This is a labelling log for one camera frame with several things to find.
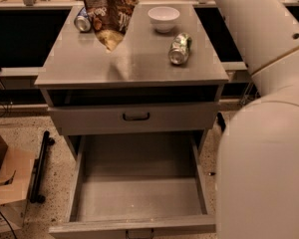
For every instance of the green soda can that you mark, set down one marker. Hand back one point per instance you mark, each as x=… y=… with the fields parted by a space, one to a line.
x=180 y=48

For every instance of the blue soda can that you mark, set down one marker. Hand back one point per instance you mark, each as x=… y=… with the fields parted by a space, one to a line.
x=82 y=21

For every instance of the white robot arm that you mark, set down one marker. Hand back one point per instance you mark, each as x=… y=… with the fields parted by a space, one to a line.
x=257 y=175

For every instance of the grey drawer cabinet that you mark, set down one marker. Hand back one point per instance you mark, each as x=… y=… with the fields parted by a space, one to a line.
x=79 y=72

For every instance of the cardboard box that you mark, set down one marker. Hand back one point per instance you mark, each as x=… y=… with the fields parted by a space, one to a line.
x=16 y=167

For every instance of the black bar left floor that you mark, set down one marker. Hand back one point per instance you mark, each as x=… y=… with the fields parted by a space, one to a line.
x=35 y=196

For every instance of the black bar floor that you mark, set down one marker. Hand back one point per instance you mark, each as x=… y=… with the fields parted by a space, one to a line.
x=35 y=196
x=221 y=121

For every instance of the black bar right floor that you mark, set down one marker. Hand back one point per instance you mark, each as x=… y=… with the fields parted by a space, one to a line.
x=221 y=121

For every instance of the open grey middle drawer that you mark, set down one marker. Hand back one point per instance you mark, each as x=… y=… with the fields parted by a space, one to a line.
x=136 y=186

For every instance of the brown chip bag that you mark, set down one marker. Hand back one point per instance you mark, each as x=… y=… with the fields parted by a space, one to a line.
x=110 y=19

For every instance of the closed grey top drawer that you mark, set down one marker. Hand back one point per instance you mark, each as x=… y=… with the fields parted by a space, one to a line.
x=133 y=118

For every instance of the white bowl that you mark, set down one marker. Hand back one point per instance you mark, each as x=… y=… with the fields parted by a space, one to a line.
x=163 y=18

